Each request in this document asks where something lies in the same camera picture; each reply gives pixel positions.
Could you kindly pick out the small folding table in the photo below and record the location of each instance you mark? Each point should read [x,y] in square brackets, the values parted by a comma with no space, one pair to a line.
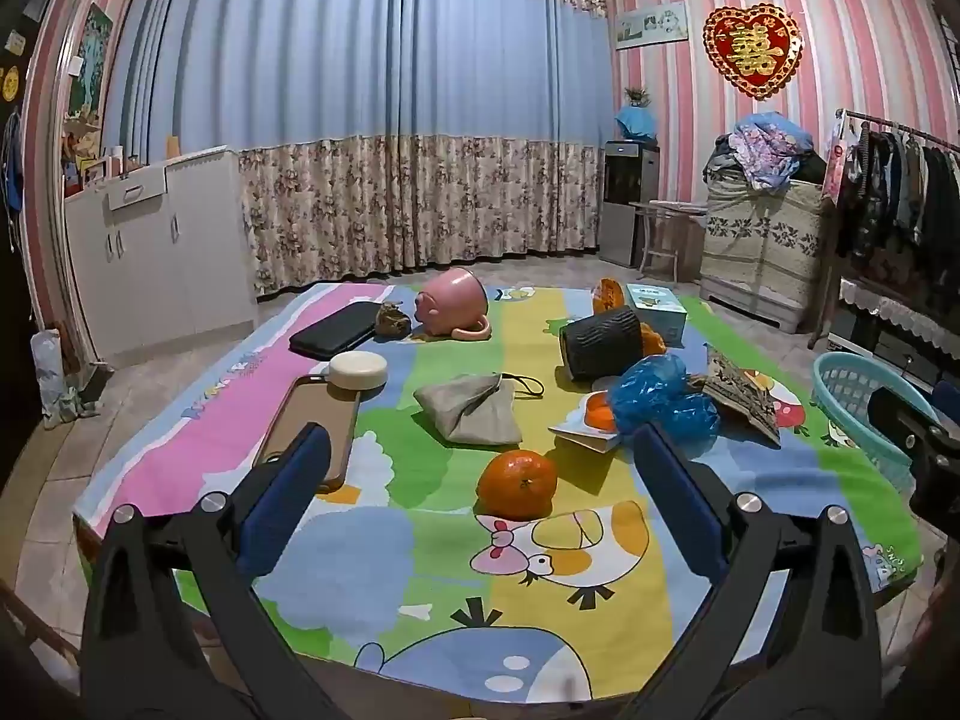
[671,229]

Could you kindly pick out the pink hanging tag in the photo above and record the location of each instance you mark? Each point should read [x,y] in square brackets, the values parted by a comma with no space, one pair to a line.
[836,161]

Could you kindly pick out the blue covered water bottle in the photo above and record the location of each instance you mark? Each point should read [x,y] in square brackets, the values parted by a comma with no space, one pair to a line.
[636,121]

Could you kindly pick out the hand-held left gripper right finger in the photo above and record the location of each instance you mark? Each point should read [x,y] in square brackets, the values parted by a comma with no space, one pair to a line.
[675,495]

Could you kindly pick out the colourful cartoon printed mat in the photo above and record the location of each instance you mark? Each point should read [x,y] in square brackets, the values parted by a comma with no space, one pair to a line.
[450,577]

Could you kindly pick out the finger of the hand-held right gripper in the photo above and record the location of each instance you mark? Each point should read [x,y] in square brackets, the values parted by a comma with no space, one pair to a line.
[904,420]

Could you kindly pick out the small brown figurine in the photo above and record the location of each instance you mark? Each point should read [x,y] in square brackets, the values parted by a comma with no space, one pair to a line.
[391,319]

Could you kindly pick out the printed bag on floor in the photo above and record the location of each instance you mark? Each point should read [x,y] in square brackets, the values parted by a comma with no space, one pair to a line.
[56,382]

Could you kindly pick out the low cabinet with lace cloth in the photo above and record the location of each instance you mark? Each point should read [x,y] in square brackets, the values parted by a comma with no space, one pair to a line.
[892,322]

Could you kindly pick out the orange snack packet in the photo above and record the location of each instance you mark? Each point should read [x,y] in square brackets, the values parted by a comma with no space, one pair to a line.
[609,294]

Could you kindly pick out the orange tangerine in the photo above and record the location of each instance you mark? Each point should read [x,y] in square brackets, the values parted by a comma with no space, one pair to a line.
[517,484]

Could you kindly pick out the black ribbed cylinder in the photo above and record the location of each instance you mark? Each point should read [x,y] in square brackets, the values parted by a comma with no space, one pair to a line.
[600,345]

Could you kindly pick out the white cabinet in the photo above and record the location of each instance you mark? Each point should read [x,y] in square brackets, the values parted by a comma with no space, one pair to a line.
[150,247]

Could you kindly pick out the grey cloth pouch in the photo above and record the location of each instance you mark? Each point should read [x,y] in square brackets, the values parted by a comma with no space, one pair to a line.
[472,409]

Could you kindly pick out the blue plastic bag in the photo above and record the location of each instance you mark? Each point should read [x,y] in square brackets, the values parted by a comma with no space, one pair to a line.
[660,397]

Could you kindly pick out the black flat case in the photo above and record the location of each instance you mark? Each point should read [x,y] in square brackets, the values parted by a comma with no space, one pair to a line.
[334,330]

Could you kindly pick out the teal tissue box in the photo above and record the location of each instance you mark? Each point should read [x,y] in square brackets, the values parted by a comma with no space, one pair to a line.
[658,309]

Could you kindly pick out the red heart wall decoration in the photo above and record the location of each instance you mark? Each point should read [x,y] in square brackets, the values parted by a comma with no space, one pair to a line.
[752,49]

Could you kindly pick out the small potted plant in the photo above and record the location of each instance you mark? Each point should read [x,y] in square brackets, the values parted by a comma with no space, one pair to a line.
[637,94]

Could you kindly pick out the small wall picture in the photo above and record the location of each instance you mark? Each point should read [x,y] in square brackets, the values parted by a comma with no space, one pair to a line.
[651,24]

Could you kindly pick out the grey water dispenser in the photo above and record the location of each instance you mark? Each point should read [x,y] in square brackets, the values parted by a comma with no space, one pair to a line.
[628,199]

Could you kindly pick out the blue and floral curtain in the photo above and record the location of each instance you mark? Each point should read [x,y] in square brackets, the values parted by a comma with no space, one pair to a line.
[390,127]

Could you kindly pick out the teal plastic basket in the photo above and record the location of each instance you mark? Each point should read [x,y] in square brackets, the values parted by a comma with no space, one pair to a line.
[847,390]

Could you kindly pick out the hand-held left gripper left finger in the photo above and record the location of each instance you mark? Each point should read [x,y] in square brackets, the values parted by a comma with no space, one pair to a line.
[289,495]

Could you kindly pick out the cabinet under patterned cloth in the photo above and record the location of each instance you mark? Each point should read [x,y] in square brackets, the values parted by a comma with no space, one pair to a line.
[761,240]

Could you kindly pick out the pink pig mug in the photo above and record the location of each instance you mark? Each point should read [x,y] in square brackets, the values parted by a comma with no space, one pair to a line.
[450,304]

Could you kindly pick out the phone in brown case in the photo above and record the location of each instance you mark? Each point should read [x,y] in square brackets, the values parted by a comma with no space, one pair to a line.
[307,420]

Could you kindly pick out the colourful wall poster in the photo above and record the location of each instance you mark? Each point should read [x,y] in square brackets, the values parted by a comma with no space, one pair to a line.
[88,64]

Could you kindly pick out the pile of folded clothes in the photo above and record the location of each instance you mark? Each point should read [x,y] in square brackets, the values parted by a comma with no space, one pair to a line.
[761,146]

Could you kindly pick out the metal clothes rack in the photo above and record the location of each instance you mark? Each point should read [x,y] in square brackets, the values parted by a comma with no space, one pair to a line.
[840,240]

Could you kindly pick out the white packet with orange print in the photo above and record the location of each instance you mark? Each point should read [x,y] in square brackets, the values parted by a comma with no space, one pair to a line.
[592,420]

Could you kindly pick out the row of hanging clothes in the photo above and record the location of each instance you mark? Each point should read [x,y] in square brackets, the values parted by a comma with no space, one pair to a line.
[900,187]

